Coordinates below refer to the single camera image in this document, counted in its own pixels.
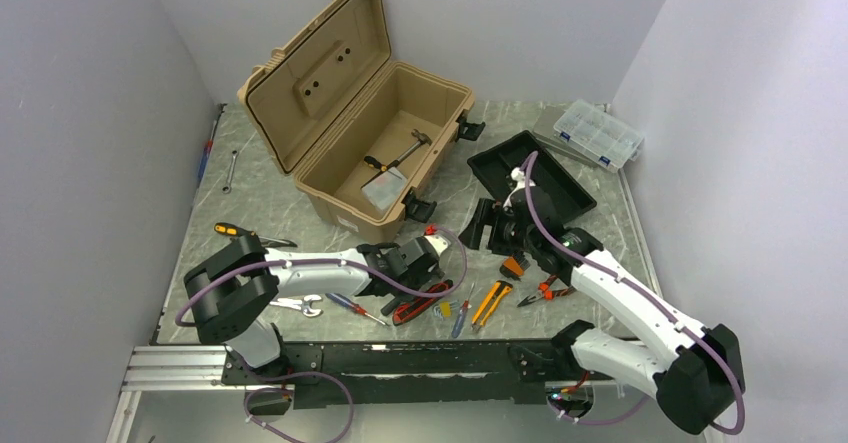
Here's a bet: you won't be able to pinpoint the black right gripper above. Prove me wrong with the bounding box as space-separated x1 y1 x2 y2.
457 198 538 257

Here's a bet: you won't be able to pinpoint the red black utility knife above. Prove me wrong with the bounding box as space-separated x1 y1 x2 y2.
392 279 454 326

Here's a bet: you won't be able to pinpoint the orange black utility knife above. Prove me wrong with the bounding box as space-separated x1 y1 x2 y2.
471 280 514 333

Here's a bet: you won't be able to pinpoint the black tool tray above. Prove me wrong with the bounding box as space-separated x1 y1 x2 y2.
466 129 598 226

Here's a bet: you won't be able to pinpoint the small clear screw box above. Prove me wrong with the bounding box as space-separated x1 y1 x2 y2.
361 168 408 212

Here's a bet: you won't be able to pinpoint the large black-handled hammer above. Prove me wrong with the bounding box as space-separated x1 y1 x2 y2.
380 129 432 172

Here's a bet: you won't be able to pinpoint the tan plastic toolbox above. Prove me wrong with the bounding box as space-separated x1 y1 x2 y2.
238 0 485 243

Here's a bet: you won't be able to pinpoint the small claw hammer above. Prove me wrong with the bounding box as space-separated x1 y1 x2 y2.
380 296 406 316

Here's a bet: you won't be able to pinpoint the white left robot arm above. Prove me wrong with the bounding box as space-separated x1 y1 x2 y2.
175 234 451 383

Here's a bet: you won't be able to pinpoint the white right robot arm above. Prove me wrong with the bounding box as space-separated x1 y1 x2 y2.
460 186 745 434

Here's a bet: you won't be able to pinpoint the silver combination wrench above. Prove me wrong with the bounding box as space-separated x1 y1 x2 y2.
270 294 324 318

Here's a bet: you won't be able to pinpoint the grey flat case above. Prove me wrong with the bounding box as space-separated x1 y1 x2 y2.
531 105 598 167

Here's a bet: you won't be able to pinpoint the clear compartment organizer box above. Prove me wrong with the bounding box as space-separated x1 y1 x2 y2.
553 99 644 173

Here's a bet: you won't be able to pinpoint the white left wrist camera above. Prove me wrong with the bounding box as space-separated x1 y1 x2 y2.
424 225 451 257

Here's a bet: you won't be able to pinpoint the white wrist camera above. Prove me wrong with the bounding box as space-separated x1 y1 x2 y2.
503 167 535 208
424 225 451 257

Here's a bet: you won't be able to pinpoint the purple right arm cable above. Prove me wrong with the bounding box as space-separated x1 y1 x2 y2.
519 151 747 436

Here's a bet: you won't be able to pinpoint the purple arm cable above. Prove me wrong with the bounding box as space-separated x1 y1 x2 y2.
519 151 747 436
174 226 469 443

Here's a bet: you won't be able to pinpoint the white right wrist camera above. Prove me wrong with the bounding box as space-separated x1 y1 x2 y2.
503 167 535 208

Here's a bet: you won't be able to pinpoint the orange handled pliers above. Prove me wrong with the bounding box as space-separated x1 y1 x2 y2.
517 275 574 308

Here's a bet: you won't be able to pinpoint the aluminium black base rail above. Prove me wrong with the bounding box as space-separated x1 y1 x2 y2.
105 337 727 443

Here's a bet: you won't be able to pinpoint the yellow handled screwdriver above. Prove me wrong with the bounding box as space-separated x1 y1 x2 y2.
213 222 298 248

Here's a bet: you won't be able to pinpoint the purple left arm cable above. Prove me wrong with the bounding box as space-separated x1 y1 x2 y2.
174 226 469 443

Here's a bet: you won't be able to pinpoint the small ratchet ring wrench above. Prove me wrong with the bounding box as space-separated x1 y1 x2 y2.
222 150 239 194

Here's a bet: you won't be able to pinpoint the blue red tool at wall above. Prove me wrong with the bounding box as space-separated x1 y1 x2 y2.
197 121 218 184

